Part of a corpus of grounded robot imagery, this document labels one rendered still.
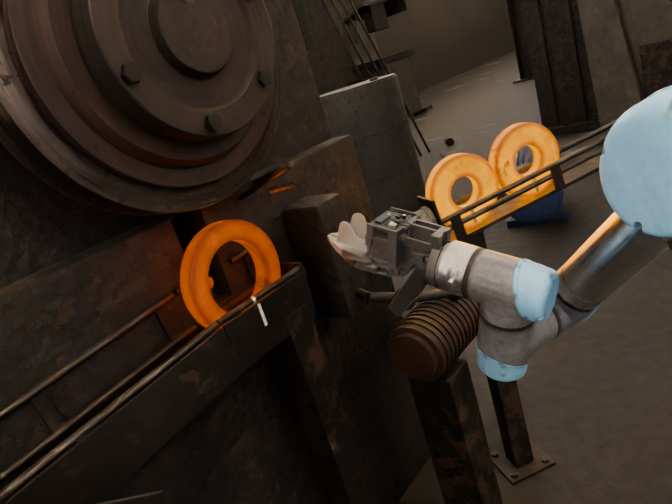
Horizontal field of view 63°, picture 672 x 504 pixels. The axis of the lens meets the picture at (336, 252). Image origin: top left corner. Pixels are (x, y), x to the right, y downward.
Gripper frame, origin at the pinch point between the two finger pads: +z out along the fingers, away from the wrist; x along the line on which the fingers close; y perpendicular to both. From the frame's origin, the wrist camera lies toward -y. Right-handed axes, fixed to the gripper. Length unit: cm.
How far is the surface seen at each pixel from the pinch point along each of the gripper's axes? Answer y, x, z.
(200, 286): -1.3, 20.6, 10.3
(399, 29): -132, -1037, 607
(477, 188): -2.9, -39.1, -7.9
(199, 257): 2.5, 18.9, 11.6
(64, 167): 20.7, 32.9, 15.9
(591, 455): -66, -43, -41
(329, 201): 1.2, -10.2, 9.0
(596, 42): -9, -263, 25
